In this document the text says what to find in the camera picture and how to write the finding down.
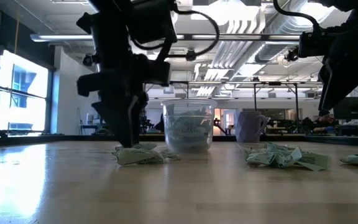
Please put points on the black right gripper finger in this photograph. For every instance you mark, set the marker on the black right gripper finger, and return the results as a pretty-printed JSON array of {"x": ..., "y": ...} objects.
[
  {"x": 324, "y": 87},
  {"x": 346, "y": 84}
]

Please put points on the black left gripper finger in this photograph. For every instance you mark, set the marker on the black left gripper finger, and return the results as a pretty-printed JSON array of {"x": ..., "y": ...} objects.
[
  {"x": 117, "y": 124},
  {"x": 139, "y": 124}
]

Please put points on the clear plastic cup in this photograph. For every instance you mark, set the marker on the clear plastic cup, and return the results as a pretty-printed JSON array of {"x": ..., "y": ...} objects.
[{"x": 190, "y": 104}]

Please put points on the black computer monitor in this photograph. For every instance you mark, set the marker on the black computer monitor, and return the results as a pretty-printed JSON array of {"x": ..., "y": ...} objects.
[{"x": 353, "y": 109}]

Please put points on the long ceiling light strip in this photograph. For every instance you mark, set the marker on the long ceiling light strip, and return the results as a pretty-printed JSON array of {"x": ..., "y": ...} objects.
[{"x": 64, "y": 37}]

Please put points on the lavender faceted mug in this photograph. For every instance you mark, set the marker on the lavender faceted mug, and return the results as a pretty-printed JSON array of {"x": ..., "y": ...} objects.
[{"x": 247, "y": 127}]

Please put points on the large glass window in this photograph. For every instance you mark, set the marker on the large glass window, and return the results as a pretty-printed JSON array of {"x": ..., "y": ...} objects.
[{"x": 20, "y": 109}]

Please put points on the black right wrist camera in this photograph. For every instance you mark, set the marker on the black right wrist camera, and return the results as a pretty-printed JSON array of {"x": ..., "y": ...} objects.
[{"x": 314, "y": 43}]

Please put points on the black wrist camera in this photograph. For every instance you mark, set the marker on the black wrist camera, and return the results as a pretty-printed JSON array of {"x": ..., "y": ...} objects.
[
  {"x": 151, "y": 21},
  {"x": 314, "y": 43}
]

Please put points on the black ceiling-mounted camera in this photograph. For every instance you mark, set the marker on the black ceiling-mounted camera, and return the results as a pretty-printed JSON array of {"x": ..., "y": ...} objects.
[{"x": 291, "y": 55}]

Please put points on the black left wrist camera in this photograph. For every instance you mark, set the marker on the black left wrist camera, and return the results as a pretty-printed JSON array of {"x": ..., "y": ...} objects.
[{"x": 151, "y": 21}]

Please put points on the silver ventilation duct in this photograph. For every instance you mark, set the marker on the silver ventilation duct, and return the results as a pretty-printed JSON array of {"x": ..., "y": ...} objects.
[{"x": 278, "y": 34}]

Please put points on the black hanging round camera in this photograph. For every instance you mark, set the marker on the black hanging round camera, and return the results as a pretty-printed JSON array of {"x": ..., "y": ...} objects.
[{"x": 190, "y": 55}]

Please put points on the black metal station frame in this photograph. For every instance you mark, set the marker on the black metal station frame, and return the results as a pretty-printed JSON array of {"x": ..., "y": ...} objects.
[{"x": 228, "y": 83}]

